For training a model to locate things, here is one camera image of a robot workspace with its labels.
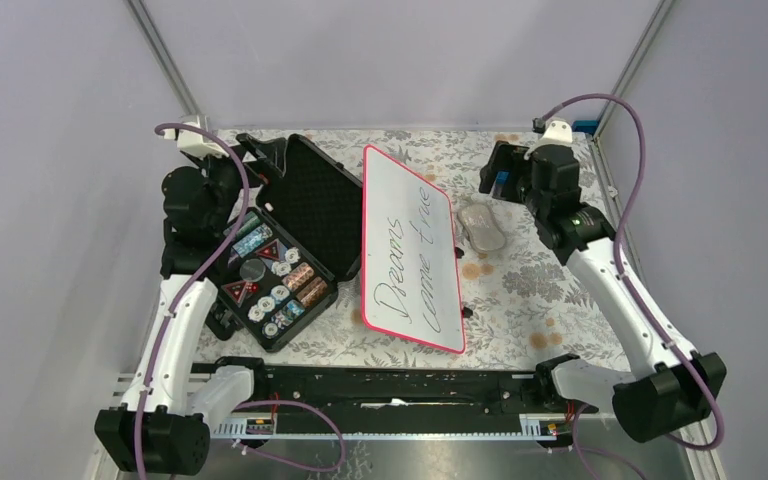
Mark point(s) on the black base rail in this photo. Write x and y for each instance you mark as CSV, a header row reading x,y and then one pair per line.
x,y
320,402

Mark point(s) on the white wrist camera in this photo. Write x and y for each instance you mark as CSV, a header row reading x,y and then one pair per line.
x,y
554,131
195,144

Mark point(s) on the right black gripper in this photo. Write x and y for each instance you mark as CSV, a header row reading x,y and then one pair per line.
x,y
504,157

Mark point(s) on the blue corner block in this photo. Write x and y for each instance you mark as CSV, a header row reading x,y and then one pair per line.
x,y
587,127

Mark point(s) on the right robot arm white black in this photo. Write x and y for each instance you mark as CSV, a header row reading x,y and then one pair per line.
x,y
669,385

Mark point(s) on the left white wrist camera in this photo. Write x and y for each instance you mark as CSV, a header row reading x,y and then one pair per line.
x,y
195,144

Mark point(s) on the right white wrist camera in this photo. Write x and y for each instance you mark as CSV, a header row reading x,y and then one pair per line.
x,y
554,131

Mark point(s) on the pink-framed whiteboard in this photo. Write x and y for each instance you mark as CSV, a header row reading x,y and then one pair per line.
x,y
410,286

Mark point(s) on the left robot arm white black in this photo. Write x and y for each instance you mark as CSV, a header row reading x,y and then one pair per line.
x,y
161,426

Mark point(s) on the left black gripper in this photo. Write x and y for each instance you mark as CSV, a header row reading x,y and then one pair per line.
x,y
207,161

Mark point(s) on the floral table cloth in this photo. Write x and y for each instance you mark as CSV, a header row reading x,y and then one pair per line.
x,y
526,308

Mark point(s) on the glittery silver eraser pad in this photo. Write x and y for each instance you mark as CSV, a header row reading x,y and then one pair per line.
x,y
481,228

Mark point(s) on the black open carrying case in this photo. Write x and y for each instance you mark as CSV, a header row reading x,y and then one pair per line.
x,y
299,241

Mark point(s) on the grey lego plate blue bricks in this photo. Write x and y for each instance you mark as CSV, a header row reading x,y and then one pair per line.
x,y
498,190

